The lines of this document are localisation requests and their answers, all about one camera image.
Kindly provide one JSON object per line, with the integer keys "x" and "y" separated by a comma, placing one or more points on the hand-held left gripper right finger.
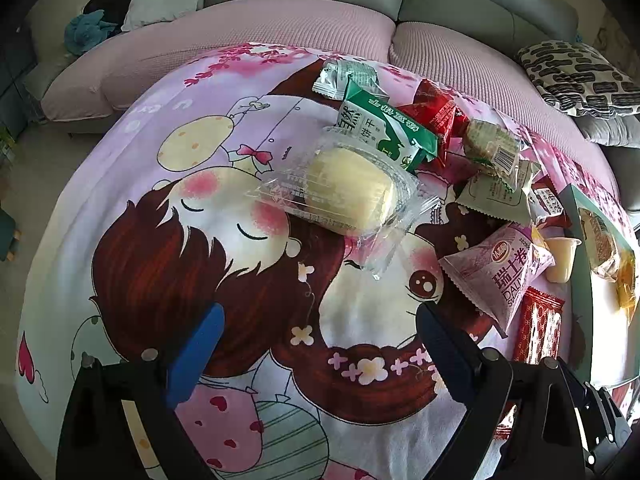
{"x": 442, "y": 355}

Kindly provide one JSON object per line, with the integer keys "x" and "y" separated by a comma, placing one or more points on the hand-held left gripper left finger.
{"x": 197, "y": 355}

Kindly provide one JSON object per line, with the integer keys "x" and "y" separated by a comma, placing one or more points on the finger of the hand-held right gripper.
{"x": 605, "y": 420}

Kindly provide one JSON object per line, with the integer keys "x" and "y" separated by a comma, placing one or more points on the green-rimmed cardboard box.
{"x": 602, "y": 340}

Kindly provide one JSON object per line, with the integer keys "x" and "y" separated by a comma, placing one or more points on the red patterned snack packet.
{"x": 537, "y": 325}

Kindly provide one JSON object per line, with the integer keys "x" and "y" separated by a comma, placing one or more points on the pink roll cake packet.
{"x": 500, "y": 270}

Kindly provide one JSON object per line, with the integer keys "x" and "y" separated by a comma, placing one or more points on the yellow jelly cup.
{"x": 560, "y": 260}

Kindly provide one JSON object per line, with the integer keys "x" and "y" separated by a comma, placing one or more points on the clear-wrapped yellow cake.
{"x": 345, "y": 190}

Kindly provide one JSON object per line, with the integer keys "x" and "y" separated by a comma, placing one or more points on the clear round biscuit packet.
{"x": 492, "y": 145}

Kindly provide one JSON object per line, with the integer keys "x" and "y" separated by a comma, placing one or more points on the orange snack packet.
{"x": 629, "y": 285}

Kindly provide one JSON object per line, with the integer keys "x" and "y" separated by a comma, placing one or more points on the printed cartoon blanket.
{"x": 150, "y": 210}

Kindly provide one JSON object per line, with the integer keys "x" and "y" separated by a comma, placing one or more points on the orange-printed bread packet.
{"x": 597, "y": 240}

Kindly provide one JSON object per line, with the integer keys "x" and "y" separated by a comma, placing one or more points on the small red-brown snack packet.
{"x": 550, "y": 205}

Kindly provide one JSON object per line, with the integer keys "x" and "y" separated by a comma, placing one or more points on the teal stool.
{"x": 9, "y": 237}

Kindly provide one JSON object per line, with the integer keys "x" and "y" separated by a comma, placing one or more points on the white and green snack packet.
{"x": 335, "y": 77}

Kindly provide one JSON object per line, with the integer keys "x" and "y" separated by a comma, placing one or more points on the black and white patterned pillow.
{"x": 580, "y": 77}

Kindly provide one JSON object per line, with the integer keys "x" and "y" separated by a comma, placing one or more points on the grey sofa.
{"x": 225, "y": 25}

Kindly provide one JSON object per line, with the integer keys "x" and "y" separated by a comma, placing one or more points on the teal cloth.
{"x": 90, "y": 32}

